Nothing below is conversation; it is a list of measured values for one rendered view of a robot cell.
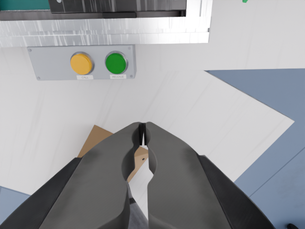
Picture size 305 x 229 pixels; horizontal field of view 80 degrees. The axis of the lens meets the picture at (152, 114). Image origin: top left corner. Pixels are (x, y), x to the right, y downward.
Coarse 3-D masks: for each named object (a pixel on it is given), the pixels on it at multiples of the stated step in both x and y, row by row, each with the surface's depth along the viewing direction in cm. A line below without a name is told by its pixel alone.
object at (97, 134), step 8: (96, 128) 55; (88, 136) 50; (96, 136) 52; (104, 136) 54; (88, 144) 48; (80, 152) 44; (136, 152) 56; (144, 152) 58; (136, 160) 57; (144, 160) 61; (136, 168) 61
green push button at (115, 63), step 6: (114, 54) 36; (120, 54) 36; (108, 60) 36; (114, 60) 36; (120, 60) 36; (108, 66) 37; (114, 66) 37; (120, 66) 37; (114, 72) 37; (120, 72) 37
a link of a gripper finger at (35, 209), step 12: (72, 168) 8; (48, 180) 8; (60, 180) 8; (36, 192) 7; (48, 192) 7; (60, 192) 7; (24, 204) 7; (36, 204) 7; (48, 204) 7; (12, 216) 6; (24, 216) 6; (36, 216) 6; (0, 228) 6; (12, 228) 6; (24, 228) 6; (36, 228) 6
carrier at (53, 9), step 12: (48, 0) 32; (60, 0) 31; (72, 0) 32; (84, 0) 32; (96, 0) 32; (108, 0) 32; (120, 0) 32; (132, 0) 32; (144, 0) 32; (156, 0) 32; (168, 0) 32; (180, 0) 32; (60, 12) 32; (72, 12) 32; (84, 12) 32; (96, 12) 32
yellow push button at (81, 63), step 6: (78, 54) 36; (72, 60) 36; (78, 60) 36; (84, 60) 36; (90, 60) 37; (72, 66) 36; (78, 66) 36; (84, 66) 36; (90, 66) 37; (78, 72) 37; (84, 72) 37
